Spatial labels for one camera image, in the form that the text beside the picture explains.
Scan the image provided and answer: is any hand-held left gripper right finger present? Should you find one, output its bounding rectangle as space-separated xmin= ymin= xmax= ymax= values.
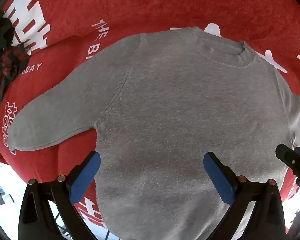
xmin=203 ymin=151 xmax=287 ymax=240

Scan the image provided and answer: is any red printed blanket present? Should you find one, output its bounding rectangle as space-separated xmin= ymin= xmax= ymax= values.
xmin=0 ymin=0 xmax=300 ymax=235

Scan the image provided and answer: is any grey sweater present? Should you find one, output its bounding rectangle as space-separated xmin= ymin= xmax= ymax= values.
xmin=9 ymin=26 xmax=300 ymax=239

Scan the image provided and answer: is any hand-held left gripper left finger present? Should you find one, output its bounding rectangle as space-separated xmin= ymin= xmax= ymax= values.
xmin=18 ymin=151 xmax=108 ymax=240

